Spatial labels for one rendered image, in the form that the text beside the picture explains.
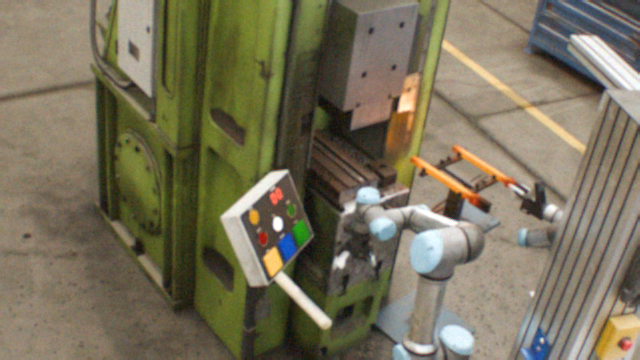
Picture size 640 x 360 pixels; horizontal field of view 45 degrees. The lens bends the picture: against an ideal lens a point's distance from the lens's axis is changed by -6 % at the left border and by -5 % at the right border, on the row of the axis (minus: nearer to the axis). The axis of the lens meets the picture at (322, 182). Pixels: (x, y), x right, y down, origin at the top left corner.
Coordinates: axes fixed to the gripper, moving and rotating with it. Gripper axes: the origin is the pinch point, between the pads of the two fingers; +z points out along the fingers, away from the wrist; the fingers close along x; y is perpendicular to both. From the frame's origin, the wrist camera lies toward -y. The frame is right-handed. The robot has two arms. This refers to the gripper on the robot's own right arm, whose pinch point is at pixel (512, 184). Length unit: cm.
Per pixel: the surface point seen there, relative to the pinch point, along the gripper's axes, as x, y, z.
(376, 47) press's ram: -65, -65, 35
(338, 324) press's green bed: -59, 79, 34
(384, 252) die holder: -45, 37, 28
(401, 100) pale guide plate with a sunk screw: -33, -29, 45
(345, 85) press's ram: -76, -51, 37
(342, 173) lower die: -63, -3, 44
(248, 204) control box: -126, -24, 28
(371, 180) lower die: -55, -2, 34
